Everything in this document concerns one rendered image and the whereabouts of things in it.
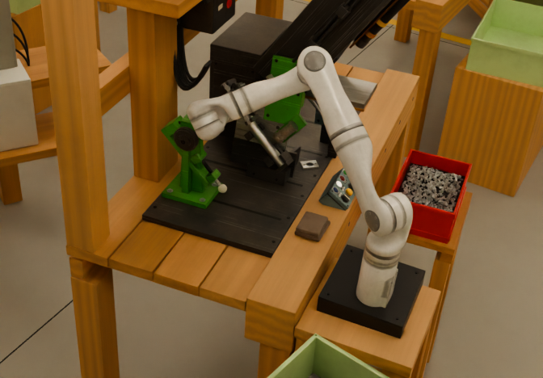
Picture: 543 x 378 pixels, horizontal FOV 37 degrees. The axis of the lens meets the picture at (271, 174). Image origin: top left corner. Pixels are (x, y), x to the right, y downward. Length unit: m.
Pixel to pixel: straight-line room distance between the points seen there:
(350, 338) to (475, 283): 1.66
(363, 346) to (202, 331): 1.30
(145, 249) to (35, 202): 1.78
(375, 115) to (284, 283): 1.00
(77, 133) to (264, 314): 0.68
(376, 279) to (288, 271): 0.27
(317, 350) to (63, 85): 0.90
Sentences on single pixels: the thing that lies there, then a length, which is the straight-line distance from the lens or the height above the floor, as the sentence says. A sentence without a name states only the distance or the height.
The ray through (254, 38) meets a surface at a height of 1.24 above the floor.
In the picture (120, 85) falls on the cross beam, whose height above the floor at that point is 1.23.
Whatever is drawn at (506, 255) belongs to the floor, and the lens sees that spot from 3.94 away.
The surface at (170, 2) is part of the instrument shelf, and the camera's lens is 2.16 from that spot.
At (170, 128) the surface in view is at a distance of 2.38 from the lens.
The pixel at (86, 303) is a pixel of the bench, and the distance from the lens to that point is 2.48.
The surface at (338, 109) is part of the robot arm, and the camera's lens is 2.00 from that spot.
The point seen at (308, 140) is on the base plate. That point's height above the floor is 0.90.
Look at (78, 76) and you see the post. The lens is 2.01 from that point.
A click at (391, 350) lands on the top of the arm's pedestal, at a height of 0.85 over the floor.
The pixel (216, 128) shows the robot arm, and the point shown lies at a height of 1.30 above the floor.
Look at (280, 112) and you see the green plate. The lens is 2.54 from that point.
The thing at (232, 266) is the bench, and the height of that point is 0.88.
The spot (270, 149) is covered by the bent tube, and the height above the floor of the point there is 1.00.
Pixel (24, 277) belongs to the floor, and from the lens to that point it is 3.63.
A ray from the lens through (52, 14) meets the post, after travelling 1.98.
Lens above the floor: 2.37
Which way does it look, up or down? 34 degrees down
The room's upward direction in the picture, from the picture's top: 4 degrees clockwise
